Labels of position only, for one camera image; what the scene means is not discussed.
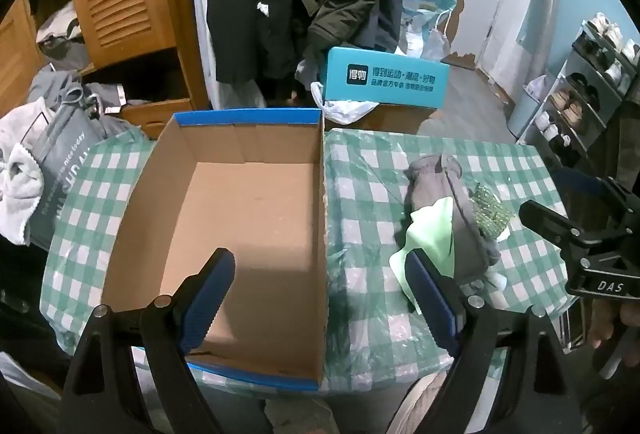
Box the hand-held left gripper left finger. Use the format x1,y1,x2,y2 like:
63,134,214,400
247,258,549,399
61,247,237,434

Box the green sparkly scrubber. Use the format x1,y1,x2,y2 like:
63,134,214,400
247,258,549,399
470,184,516,241

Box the brown cardboard carton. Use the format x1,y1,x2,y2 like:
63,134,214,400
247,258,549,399
350,105,442,135

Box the grey printed bag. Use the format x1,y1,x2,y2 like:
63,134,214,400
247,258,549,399
27,104,128,251

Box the light green cloth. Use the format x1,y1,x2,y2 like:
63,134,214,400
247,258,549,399
390,196,458,315

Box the grey glove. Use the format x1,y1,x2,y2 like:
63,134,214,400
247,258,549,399
404,154,502,285

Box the teal printed box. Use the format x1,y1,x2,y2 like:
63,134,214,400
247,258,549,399
320,46,451,111

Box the grey clothing pile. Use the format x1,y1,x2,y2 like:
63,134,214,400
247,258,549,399
27,11,151,139

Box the blue-edged cardboard box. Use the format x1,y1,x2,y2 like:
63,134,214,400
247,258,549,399
100,108,331,391

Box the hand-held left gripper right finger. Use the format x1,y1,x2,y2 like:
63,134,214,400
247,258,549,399
404,250,583,434

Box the person's right hand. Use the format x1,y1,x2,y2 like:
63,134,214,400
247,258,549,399
586,299,640,380

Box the pale blue bin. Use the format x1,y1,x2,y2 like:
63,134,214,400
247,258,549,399
509,76,552,141

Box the white towel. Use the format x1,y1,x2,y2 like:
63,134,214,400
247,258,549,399
0,96,62,245

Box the wooden wardrobe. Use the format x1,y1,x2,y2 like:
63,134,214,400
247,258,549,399
0,0,212,141

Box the group of shoes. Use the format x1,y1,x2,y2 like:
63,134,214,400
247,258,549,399
537,11,640,149

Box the green white checked tablecloth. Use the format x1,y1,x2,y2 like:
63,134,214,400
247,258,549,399
45,129,576,396

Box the grey shoe rack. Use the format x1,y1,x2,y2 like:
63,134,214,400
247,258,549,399
510,20,640,175

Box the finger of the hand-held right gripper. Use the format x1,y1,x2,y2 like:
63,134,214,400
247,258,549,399
550,168,626,205
518,200,597,255

